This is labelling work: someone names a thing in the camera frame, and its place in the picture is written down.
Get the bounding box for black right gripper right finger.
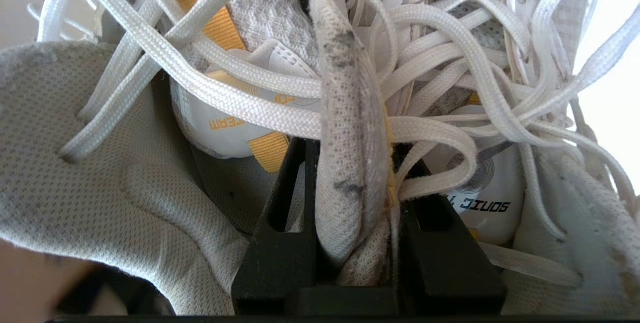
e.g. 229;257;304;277
390;145;508;314

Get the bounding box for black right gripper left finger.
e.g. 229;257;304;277
231;137;321;315

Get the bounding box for white mesh sneaker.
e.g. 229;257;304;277
340;0;640;316
0;0;401;316

